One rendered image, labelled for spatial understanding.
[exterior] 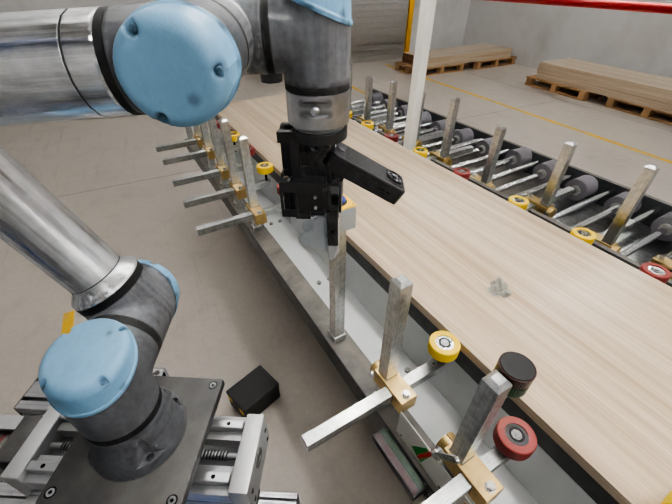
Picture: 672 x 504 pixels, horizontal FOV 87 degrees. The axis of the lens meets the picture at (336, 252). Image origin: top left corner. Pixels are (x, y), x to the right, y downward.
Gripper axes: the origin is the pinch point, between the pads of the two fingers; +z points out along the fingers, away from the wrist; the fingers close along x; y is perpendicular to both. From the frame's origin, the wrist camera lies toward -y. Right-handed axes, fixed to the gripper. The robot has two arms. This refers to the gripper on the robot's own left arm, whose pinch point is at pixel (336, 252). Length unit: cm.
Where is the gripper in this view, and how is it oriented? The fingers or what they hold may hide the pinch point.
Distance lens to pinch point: 56.6
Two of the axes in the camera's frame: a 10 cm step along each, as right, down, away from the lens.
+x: -0.5, 6.2, -7.8
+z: 0.0, 7.8, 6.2
